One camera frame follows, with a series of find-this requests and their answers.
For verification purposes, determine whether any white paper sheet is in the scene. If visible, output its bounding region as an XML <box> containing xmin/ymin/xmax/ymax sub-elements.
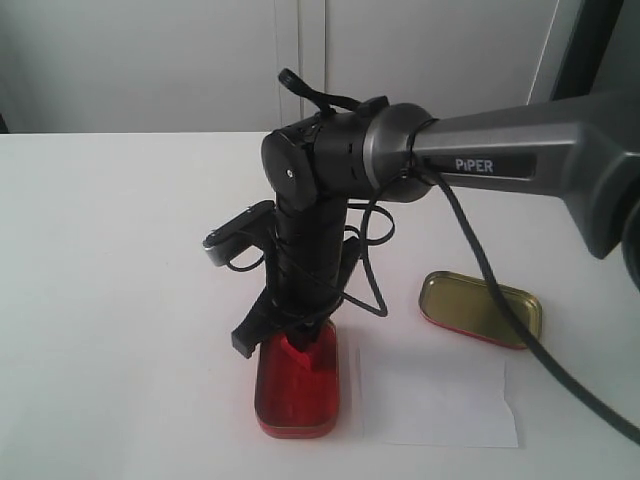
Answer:
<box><xmin>357</xmin><ymin>343</ymin><xmax>519</xmax><ymax>448</ymax></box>

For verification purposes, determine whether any red tin box base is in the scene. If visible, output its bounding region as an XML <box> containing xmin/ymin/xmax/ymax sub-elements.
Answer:
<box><xmin>254</xmin><ymin>321</ymin><xmax>340</xmax><ymax>439</ymax></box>

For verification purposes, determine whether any gold tin lid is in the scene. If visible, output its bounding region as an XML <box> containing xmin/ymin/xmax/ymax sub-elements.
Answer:
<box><xmin>418</xmin><ymin>271</ymin><xmax>527</xmax><ymax>350</ymax></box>

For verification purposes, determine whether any black cable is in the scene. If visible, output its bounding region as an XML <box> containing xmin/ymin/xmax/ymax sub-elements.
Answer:
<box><xmin>349</xmin><ymin>169</ymin><xmax>640</xmax><ymax>446</ymax></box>

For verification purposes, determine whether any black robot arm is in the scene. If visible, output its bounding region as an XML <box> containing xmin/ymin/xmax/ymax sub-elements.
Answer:
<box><xmin>212</xmin><ymin>91</ymin><xmax>639</xmax><ymax>357</ymax></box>

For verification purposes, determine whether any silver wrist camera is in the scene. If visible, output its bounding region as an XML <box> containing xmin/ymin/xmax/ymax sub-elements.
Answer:
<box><xmin>202</xmin><ymin>200</ymin><xmax>275</xmax><ymax>267</ymax></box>

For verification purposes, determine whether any white cabinet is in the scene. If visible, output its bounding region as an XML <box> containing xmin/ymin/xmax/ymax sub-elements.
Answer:
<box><xmin>1</xmin><ymin>1</ymin><xmax>581</xmax><ymax>133</ymax></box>

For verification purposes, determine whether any small red block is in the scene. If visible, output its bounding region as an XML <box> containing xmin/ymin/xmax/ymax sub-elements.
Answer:
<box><xmin>280</xmin><ymin>336</ymin><xmax>322</xmax><ymax>371</ymax></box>

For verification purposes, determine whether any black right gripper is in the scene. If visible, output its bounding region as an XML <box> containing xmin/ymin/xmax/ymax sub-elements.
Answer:
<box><xmin>231</xmin><ymin>199</ymin><xmax>358</xmax><ymax>358</ymax></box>

